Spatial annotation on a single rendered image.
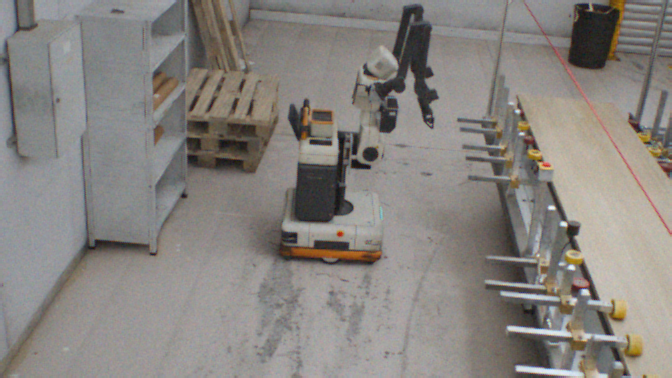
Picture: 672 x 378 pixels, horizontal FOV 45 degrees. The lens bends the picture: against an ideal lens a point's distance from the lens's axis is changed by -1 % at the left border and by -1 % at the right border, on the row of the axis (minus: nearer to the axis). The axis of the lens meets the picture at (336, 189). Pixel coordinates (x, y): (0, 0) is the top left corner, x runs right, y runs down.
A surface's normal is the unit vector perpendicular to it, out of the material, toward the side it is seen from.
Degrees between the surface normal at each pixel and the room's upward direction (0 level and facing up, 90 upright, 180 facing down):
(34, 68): 90
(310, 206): 90
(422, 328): 0
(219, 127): 90
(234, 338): 0
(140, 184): 90
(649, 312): 0
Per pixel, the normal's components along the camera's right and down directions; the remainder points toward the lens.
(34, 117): -0.07, 0.43
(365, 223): 0.07, -0.90
